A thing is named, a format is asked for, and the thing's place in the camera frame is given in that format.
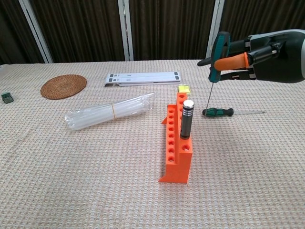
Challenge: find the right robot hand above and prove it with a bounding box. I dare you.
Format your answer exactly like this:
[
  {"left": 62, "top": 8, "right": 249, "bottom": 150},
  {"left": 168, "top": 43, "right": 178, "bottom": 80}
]
[{"left": 197, "top": 29, "right": 305, "bottom": 84}]

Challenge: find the teal black handle screwdriver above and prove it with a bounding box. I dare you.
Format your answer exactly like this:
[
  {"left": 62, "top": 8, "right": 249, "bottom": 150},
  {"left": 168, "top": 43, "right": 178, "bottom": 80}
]
[{"left": 206, "top": 31, "right": 231, "bottom": 113}]

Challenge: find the green black handle screwdriver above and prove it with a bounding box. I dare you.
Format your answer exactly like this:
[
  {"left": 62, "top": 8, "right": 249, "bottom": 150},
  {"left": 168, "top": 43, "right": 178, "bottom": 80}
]
[{"left": 202, "top": 107, "right": 266, "bottom": 117}]

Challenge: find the black silver precision screwdriver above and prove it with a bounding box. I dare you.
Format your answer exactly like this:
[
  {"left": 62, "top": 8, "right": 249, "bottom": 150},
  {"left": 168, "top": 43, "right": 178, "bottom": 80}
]
[{"left": 180, "top": 99, "right": 194, "bottom": 140}]

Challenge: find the orange holder block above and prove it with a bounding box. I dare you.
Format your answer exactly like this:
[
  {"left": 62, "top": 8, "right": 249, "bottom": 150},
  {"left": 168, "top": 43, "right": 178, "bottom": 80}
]
[{"left": 158, "top": 92, "right": 193, "bottom": 184}]

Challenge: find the small yellow packet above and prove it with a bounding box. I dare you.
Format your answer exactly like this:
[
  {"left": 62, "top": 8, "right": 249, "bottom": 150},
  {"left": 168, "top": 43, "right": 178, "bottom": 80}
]
[{"left": 177, "top": 84, "right": 192, "bottom": 95}]

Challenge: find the white folded laptop stand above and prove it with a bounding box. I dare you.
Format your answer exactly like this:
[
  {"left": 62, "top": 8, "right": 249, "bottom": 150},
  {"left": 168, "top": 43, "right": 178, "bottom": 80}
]
[{"left": 103, "top": 71, "right": 182, "bottom": 88}]

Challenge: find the clear bag of tubes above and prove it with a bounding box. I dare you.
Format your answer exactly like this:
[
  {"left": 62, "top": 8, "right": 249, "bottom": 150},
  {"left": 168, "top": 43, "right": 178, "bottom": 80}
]
[{"left": 64, "top": 92, "right": 155, "bottom": 131}]

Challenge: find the beige woven tablecloth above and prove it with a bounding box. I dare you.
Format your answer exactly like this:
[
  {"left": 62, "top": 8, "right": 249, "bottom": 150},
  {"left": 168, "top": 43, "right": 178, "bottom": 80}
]
[{"left": 0, "top": 58, "right": 305, "bottom": 229}]

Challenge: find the round woven rattan coaster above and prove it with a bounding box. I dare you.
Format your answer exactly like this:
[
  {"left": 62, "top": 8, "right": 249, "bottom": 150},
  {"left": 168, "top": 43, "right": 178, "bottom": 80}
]
[{"left": 40, "top": 74, "right": 87, "bottom": 100}]

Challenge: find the small green box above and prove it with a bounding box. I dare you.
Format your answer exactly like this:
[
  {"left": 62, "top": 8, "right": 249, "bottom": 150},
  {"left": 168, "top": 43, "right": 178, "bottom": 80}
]
[{"left": 0, "top": 92, "right": 14, "bottom": 104}]

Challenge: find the white partition frame post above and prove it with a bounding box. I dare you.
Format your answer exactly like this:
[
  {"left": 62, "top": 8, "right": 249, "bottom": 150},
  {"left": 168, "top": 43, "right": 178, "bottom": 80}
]
[
  {"left": 18, "top": 0, "right": 53, "bottom": 64},
  {"left": 118, "top": 0, "right": 134, "bottom": 61},
  {"left": 205, "top": 0, "right": 226, "bottom": 60}
]

